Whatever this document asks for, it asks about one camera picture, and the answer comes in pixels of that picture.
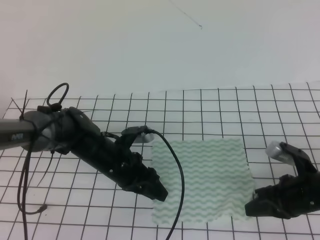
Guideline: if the black left camera cable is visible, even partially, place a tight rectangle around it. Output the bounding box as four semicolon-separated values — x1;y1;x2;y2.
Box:
147;126;185;240

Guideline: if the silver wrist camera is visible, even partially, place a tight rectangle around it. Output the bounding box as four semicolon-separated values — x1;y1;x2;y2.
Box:
265;140;295;166
134;133;154;144

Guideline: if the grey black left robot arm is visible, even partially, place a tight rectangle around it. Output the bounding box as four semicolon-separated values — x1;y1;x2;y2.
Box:
0;107;168;202

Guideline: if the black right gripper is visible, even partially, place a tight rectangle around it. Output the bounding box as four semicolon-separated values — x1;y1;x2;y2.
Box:
244;172;320;219

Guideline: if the green wavy striped white towel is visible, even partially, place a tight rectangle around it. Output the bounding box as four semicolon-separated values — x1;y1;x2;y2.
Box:
151;138;255;225

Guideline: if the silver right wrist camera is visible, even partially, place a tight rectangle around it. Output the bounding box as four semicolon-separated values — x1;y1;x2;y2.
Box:
265;140;295;166

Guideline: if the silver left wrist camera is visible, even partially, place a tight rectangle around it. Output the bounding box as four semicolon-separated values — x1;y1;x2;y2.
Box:
134;133;154;144

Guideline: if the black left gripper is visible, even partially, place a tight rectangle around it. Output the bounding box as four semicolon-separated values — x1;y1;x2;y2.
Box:
71;135;168;202

